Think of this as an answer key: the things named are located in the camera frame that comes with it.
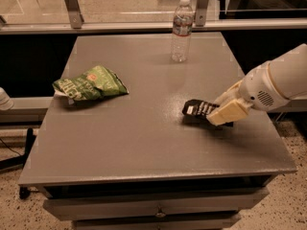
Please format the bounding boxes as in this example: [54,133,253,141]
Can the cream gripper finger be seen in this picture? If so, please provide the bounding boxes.
[214,80,243,105]
[207,99,251,126]

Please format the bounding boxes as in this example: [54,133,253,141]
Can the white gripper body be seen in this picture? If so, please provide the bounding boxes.
[239,60,290,111]

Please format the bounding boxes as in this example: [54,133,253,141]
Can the black rxbar chocolate wrapper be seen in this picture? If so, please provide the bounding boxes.
[182,99,219,122]

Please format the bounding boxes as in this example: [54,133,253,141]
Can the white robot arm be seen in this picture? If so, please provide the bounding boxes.
[207,44,307,126]

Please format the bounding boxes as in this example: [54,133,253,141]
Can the clear plastic water bottle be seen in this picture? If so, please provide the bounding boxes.
[171,0,194,62]

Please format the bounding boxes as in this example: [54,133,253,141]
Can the grey cabinet with drawers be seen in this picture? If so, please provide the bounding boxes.
[19,33,295,230]

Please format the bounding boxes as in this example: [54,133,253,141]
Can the green chip bag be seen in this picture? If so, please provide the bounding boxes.
[53,65,129,102]

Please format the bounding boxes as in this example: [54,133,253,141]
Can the black stand base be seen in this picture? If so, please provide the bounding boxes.
[0,128,36,199]

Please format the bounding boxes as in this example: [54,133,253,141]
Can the white object at left edge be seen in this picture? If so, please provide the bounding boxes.
[0,87,13,110]

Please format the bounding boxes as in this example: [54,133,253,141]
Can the right metal railing post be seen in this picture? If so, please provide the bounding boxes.
[195,0,209,27]

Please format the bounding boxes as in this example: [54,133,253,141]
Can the metal railing post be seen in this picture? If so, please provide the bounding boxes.
[195,0,209,27]
[64,0,83,29]

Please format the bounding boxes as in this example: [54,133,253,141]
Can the left metal railing post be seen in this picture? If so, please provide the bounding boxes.
[64,0,83,29]

